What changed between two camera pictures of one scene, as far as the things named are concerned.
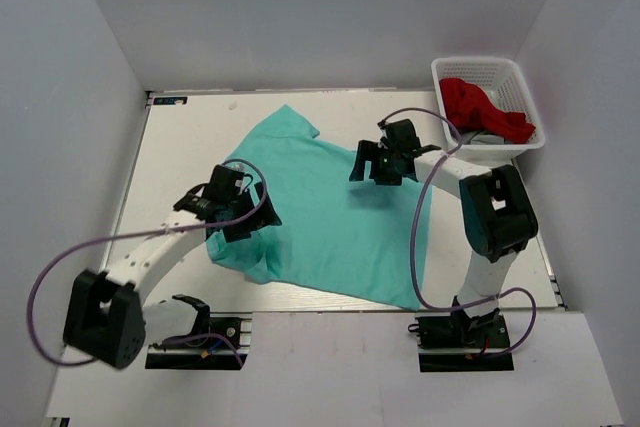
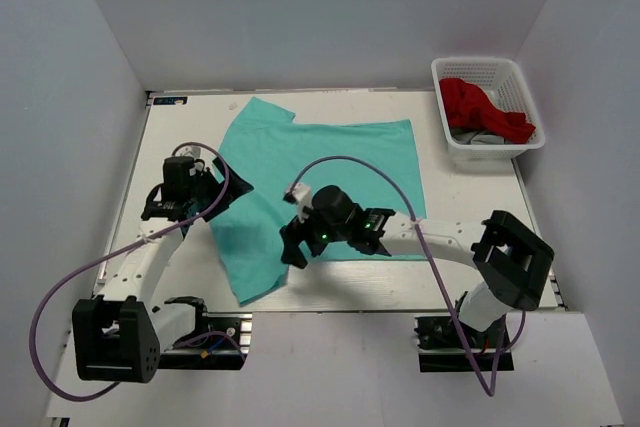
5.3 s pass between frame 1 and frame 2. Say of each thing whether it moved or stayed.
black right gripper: moved
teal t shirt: moved
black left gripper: moved
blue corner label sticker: stayed
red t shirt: stayed
